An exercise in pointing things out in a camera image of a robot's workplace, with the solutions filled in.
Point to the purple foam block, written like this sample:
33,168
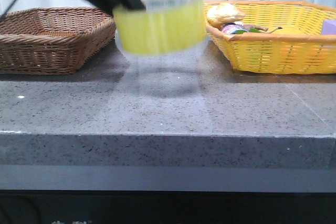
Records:
329,27

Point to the brown wicker basket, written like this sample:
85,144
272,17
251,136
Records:
53,40

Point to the yellow woven basket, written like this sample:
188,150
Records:
312,53

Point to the yellow fruit with stem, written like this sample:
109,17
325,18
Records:
287,30

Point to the beige bread roll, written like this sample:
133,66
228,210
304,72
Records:
224,13

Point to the yellow clear tape roll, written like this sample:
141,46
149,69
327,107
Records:
163,26

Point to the green leaf item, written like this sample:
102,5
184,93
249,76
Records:
251,30

